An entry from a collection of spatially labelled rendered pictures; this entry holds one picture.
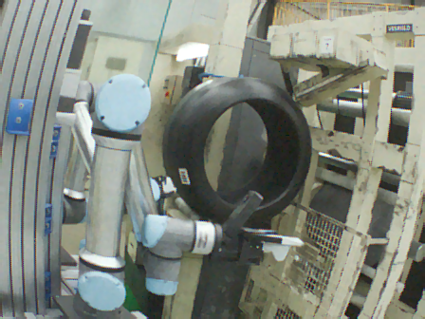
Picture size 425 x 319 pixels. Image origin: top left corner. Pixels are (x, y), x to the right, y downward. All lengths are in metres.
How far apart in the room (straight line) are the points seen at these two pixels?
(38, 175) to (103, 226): 0.31
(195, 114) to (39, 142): 0.78
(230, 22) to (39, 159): 1.34
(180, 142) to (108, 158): 0.84
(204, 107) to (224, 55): 0.51
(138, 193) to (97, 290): 0.28
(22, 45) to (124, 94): 0.38
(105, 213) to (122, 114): 0.21
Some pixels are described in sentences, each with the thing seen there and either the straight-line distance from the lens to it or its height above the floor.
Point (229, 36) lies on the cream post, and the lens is 2.20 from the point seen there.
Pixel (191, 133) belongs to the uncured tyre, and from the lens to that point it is 1.72.
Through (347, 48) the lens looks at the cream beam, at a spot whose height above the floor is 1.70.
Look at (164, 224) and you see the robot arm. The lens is 0.99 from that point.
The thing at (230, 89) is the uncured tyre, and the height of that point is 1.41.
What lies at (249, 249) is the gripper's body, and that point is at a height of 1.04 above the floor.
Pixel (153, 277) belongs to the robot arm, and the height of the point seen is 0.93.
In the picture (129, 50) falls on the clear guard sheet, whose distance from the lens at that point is 2.32.
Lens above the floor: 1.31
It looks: 5 degrees down
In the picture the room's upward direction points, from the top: 11 degrees clockwise
